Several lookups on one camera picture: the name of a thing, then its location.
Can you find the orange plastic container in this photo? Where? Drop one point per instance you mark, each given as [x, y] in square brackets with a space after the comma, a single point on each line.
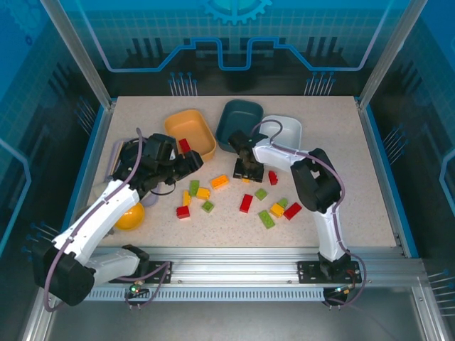
[188, 124]

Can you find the yellow round bowl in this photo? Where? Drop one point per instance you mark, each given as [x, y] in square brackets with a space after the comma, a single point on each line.
[133, 218]

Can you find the dark teal plastic container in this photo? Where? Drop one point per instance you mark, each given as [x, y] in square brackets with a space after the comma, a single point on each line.
[238, 117]

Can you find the red square lego brick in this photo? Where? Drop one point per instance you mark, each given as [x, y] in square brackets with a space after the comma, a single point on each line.
[182, 212]

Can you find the blue table edge strip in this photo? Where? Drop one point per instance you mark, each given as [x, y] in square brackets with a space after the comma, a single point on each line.
[88, 160]
[389, 177]

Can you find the lavender plastic tray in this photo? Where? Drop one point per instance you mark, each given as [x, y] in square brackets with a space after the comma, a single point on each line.
[151, 200]

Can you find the pale wooden chopstick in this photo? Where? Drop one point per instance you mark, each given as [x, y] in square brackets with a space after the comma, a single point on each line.
[116, 158]

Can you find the white plastic container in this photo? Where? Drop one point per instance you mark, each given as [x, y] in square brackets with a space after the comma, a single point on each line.
[288, 129]

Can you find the red curved lego brick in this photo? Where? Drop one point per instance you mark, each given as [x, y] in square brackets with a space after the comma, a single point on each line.
[273, 177]

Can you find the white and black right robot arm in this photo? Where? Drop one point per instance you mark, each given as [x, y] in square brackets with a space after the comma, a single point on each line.
[327, 231]

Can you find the short aluminium corner post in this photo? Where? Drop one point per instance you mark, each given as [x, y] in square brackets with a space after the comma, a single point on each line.
[428, 312]
[39, 327]

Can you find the aluminium frame post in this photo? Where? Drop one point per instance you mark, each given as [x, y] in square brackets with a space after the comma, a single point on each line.
[81, 57]
[391, 53]

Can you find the red long lego brick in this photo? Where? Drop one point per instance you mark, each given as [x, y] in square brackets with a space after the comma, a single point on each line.
[292, 211]
[184, 145]
[246, 203]

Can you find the long aluminium base rail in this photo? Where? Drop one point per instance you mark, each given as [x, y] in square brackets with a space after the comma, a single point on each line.
[231, 270]

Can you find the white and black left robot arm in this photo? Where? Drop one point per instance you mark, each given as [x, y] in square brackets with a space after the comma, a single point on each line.
[106, 209]

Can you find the aluminium table side rail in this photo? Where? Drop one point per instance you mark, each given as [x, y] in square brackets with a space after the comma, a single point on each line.
[380, 177]
[97, 160]

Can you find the small LED circuit board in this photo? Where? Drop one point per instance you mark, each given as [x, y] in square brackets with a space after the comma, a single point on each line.
[135, 289]
[341, 291]

